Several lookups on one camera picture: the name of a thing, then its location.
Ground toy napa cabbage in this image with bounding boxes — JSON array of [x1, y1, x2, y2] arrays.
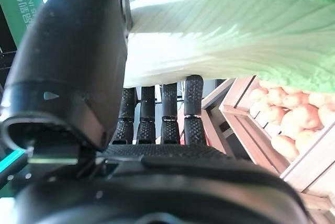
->
[[122, 0, 335, 94]]

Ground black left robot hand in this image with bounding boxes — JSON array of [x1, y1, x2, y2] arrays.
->
[[0, 0, 308, 224]]

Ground wooden slat crate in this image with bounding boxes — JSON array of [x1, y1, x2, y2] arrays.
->
[[200, 75, 335, 224]]

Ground brown toy potato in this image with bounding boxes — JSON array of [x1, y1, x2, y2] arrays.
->
[[266, 87, 288, 107], [258, 105, 287, 125], [271, 135, 300, 160], [281, 105, 324, 130]]

